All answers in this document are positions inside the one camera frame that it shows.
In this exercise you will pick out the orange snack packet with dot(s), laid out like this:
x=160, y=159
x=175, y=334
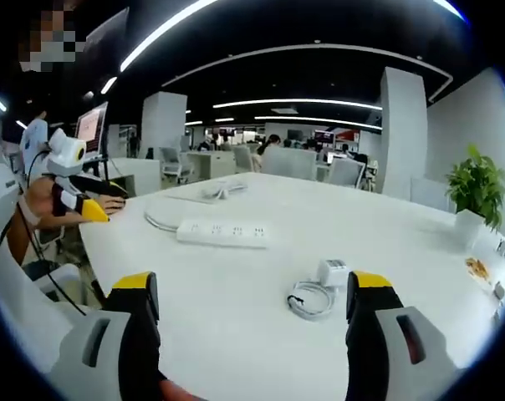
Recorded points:
x=477, y=268

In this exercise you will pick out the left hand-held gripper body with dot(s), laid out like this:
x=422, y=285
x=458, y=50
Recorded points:
x=64, y=154

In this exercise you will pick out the person's left hand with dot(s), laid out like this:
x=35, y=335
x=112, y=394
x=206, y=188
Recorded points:
x=114, y=204

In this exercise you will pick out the computer monitor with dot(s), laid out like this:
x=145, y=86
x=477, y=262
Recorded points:
x=91, y=129

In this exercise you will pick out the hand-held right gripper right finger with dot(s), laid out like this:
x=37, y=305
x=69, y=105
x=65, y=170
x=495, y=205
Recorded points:
x=373, y=334

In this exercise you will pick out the green potted plant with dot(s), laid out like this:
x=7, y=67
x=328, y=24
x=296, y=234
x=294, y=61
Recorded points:
x=476, y=188

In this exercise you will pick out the white office chair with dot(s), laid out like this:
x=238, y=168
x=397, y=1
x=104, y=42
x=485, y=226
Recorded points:
x=175, y=160
x=346, y=173
x=288, y=163

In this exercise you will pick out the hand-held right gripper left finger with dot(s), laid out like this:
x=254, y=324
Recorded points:
x=127, y=334

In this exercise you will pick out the white charger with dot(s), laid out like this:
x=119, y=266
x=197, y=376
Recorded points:
x=332, y=272

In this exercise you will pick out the white power strip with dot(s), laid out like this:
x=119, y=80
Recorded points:
x=223, y=234

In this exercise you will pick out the white desk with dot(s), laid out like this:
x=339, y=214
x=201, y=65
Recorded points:
x=244, y=292

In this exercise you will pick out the person's right hand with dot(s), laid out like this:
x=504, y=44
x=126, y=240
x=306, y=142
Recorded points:
x=175, y=390

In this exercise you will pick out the small white box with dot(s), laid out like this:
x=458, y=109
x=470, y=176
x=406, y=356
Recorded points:
x=499, y=290

